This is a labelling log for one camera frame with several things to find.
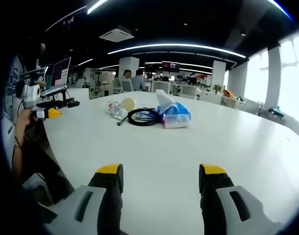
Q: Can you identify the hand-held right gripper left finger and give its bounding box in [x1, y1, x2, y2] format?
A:
[45, 163, 124, 235]

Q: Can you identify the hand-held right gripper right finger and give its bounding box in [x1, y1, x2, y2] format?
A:
[199, 163, 286, 235]

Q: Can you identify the clear plastic bottle item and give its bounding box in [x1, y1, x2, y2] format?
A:
[106, 100, 128, 120]

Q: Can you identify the white round tape roll item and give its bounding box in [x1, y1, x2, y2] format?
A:
[121, 97, 136, 112]

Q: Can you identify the black cable item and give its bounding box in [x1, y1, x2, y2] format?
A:
[117, 107, 163, 127]

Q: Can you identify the blue packet item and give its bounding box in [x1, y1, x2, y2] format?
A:
[136, 110, 161, 121]

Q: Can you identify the blue tissue pack item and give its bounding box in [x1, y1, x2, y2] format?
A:
[155, 89, 192, 129]

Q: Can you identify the black laptop stand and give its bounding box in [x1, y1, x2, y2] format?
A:
[36, 90, 80, 109]

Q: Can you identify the open laptop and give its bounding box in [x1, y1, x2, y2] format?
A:
[41, 56, 72, 97]

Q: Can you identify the white office chair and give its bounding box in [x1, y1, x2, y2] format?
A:
[179, 84, 203, 100]
[152, 81, 172, 95]
[121, 79, 135, 93]

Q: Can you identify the white table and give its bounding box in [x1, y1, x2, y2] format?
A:
[43, 90, 299, 235]

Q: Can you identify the ceiling air conditioner vent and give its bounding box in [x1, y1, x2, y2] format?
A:
[99, 27, 135, 43]

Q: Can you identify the ceiling light strip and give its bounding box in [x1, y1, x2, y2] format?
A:
[87, 0, 108, 15]

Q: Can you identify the green potted plant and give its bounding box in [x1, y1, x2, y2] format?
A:
[212, 83, 225, 95]

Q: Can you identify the hanging display screen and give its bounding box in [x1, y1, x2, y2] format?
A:
[161, 61, 181, 73]

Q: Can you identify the long curved ceiling light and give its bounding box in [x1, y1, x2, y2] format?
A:
[107, 43, 247, 59]

